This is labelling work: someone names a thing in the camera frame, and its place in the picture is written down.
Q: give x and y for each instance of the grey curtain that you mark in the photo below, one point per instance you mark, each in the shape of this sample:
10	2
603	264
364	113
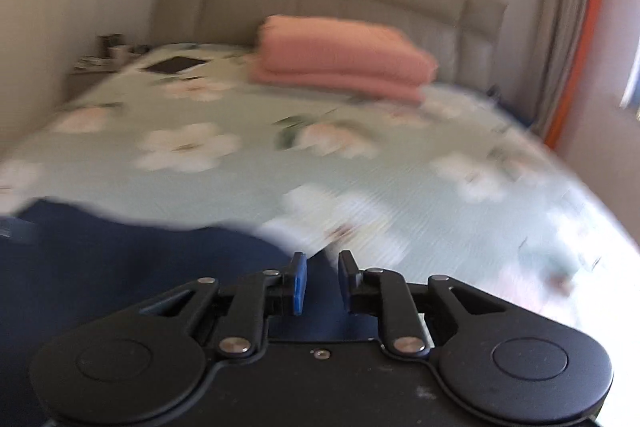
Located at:
565	7

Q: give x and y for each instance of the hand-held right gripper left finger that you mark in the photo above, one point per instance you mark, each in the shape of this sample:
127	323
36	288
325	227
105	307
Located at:
298	289

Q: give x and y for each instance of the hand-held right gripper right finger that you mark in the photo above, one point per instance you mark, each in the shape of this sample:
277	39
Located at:
345	283

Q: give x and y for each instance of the small white container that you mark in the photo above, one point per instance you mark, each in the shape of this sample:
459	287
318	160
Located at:
119	52

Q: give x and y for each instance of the orange curtain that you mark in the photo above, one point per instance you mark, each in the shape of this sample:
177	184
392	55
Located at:
585	37

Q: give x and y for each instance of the bed with floral bedspread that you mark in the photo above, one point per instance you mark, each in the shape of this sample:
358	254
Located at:
350	147

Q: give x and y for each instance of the black tablet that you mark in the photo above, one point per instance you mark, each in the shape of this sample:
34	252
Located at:
174	65

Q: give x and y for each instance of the folded pink blanket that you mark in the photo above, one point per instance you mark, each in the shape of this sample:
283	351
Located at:
340	54

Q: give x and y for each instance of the navy zip hoodie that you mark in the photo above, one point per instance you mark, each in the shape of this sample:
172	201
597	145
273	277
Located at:
150	257

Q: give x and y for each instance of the grey nightstand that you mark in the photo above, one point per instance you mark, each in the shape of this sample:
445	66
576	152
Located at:
90	79

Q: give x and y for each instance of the bright window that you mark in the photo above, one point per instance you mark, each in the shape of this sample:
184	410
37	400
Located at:
631	87

